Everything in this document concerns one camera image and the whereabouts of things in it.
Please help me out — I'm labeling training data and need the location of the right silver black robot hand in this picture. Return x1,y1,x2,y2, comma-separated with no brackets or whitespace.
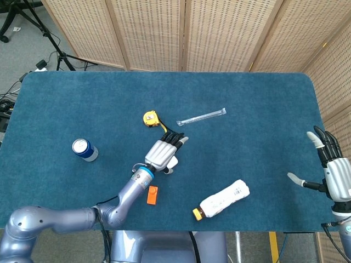
287,125,351,203

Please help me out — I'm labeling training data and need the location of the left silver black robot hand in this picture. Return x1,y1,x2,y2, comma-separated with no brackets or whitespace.
144,132,190,174

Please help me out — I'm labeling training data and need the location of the yellow tape measure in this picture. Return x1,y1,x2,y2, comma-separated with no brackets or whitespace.
143,110,176,138

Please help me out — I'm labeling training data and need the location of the orange block with round stud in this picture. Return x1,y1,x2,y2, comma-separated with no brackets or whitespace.
146,185,160,205

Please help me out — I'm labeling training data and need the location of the clear wrapped straw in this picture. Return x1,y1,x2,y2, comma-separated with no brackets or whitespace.
176,107,227,127

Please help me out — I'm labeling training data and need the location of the blue and silver soda can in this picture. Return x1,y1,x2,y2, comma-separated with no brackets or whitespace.
72,139,99,162

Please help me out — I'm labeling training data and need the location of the white-labelled bottle with yellow cap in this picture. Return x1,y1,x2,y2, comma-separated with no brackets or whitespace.
192,179,250,221

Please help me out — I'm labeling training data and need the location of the blue felt table cover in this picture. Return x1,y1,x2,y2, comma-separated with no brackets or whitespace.
0,71,337,232

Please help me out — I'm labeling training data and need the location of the yellow floor tape strip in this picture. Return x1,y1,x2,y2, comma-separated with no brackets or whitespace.
268,231,280,260

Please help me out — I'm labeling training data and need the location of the silver-blue robot torso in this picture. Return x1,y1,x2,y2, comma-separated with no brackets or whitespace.
109,230,228,263

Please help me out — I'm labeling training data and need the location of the silver table leg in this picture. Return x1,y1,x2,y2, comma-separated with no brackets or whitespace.
235,231,242,263

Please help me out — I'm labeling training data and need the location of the wooden woven folding screen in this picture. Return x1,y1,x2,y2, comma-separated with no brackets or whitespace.
41,0,351,263

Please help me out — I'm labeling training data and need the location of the black tripod stand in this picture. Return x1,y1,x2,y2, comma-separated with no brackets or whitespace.
26,0,98,72

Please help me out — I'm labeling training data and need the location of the black office chair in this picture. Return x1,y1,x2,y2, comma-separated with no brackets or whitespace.
0,0,46,43

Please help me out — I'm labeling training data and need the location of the black floor cable bundle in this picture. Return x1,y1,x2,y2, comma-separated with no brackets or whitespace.
0,72,25,134

